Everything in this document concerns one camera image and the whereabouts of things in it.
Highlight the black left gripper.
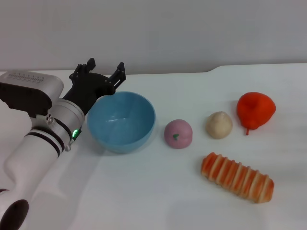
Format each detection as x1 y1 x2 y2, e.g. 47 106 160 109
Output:
62 58 127 115

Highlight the blue bowl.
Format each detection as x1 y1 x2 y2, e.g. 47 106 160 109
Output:
86 91 156 154

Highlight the beige egg yolk pastry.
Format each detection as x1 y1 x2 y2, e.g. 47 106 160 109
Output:
205 111 233 139

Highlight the pink round fruit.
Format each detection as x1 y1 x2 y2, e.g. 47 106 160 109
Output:
164 119 193 150

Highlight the red pear toy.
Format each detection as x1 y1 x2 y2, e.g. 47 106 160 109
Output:
236 92 277 136

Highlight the orange striped bread loaf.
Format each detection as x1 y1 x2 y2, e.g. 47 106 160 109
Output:
201 152 275 204

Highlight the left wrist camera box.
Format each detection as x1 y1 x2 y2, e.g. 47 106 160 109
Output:
0 70 65 118

